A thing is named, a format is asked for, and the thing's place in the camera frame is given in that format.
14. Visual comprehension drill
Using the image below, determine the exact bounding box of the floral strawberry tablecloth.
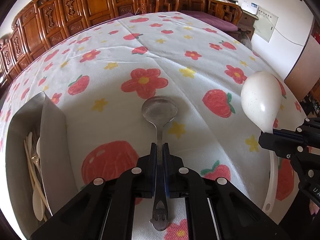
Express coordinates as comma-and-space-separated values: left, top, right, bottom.
0, 11, 308, 240

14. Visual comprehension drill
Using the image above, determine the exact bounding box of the white wall panel box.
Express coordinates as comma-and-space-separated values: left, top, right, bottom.
253, 6, 278, 42

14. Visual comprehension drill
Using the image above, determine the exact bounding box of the purple seat cushion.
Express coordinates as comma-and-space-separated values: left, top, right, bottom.
181, 10, 238, 32

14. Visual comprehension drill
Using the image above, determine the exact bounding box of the person's right hand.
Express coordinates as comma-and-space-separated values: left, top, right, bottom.
309, 201, 319, 216

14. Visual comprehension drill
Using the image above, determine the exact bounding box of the metal utensil tray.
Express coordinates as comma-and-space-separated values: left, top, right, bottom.
5, 92, 78, 238

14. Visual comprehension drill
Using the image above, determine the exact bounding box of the chopstick in tray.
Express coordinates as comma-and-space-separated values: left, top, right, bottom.
23, 132, 49, 222

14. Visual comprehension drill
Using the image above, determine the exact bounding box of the white ceramic soup spoon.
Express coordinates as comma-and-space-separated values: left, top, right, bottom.
241, 71, 281, 215

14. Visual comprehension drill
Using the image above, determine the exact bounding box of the white router box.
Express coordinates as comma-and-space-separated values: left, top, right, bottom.
241, 1, 259, 15

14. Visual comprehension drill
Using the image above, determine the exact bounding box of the silver metal spoon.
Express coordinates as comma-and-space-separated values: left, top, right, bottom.
142, 96, 178, 231

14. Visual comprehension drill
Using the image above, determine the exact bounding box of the silver metal fork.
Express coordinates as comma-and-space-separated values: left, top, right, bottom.
30, 128, 42, 178

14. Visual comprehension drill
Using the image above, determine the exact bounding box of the wooden armchair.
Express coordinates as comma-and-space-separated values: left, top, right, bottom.
133, 0, 183, 15

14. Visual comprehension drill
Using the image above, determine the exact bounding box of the wooden side table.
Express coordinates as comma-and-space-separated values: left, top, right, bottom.
204, 0, 259, 33

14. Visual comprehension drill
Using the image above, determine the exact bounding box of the carved wooden cabinet wall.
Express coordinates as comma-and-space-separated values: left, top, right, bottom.
1, 0, 204, 87

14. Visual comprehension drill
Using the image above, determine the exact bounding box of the white spoon in tray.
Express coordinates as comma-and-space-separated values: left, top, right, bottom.
31, 137, 45, 222

